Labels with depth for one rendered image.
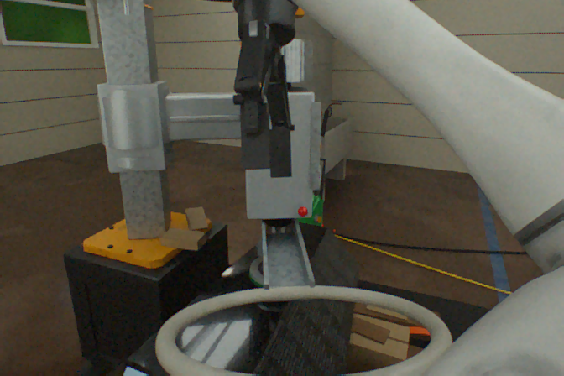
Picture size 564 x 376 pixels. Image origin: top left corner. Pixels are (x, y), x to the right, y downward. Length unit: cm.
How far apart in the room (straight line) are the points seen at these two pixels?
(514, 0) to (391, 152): 261
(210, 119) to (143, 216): 60
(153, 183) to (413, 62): 165
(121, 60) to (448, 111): 161
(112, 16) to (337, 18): 154
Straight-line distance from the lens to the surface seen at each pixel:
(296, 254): 110
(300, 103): 110
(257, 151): 37
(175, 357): 57
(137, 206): 192
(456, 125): 30
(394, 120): 602
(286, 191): 117
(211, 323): 127
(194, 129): 178
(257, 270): 139
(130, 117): 172
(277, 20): 46
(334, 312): 152
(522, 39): 596
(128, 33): 178
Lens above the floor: 166
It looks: 16 degrees down
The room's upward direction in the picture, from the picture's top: straight up
